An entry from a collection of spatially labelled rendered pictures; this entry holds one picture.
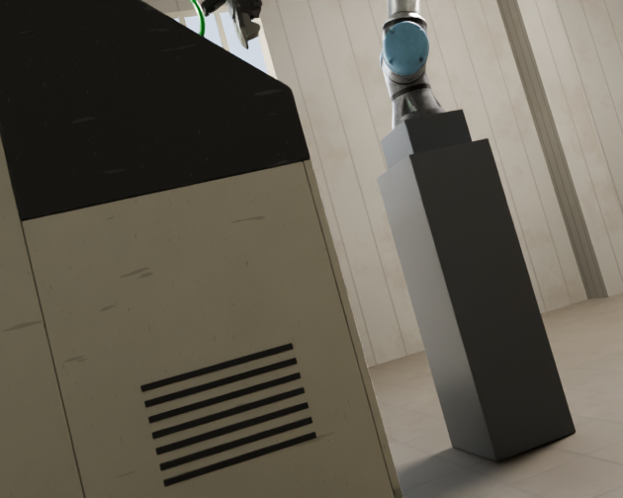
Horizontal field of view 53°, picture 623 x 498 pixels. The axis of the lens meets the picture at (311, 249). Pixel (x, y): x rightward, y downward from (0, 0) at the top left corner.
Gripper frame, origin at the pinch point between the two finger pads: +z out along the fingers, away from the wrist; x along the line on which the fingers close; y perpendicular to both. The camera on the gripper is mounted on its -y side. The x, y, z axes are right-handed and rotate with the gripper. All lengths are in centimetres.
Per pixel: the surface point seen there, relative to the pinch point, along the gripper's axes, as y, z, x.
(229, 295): -24, 66, -35
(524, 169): 228, 20, 236
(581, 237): 247, 78, 224
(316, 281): -6, 68, -35
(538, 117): 247, -14, 230
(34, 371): -62, 71, -35
